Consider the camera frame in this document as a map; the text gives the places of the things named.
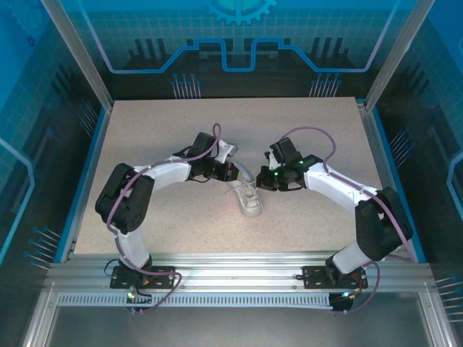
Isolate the white shoelace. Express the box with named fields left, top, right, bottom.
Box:
left=223, top=180, right=261, bottom=203

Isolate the white shoe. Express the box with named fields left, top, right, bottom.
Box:
left=224, top=161, right=266, bottom=218

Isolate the black controller board with LED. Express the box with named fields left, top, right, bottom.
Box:
left=124, top=285, right=155, bottom=315
left=329, top=288, right=361, bottom=314

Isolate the blue table edge strip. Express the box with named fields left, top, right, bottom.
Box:
left=53, top=106, right=111, bottom=263
left=371, top=106, right=427, bottom=264

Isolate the aluminium frame rail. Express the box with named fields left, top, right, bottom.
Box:
left=45, top=251, right=433, bottom=294

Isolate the aluminium side rail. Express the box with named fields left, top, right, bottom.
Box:
left=356, top=99, right=415, bottom=263

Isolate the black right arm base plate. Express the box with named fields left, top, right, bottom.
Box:
left=302, top=265, right=369, bottom=290

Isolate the white slotted cable duct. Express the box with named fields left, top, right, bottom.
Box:
left=56, top=291, right=334, bottom=308

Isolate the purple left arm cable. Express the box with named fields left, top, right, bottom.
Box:
left=106, top=122, right=224, bottom=314

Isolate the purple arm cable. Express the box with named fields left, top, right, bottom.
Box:
left=106, top=122, right=224, bottom=314
left=280, top=126, right=417, bottom=312

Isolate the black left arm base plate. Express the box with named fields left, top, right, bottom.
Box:
left=110, top=265, right=177, bottom=290

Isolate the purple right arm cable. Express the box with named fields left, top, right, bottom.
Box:
left=280, top=126, right=417, bottom=312

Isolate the aluminium upright post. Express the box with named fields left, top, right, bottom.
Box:
left=39, top=0, right=115, bottom=111
left=364, top=0, right=437, bottom=109

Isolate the thin black wire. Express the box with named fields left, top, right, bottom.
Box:
left=103, top=257, right=122, bottom=281

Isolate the aluminium lower frame beam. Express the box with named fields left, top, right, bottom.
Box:
left=21, top=288, right=61, bottom=347
left=419, top=291, right=459, bottom=347

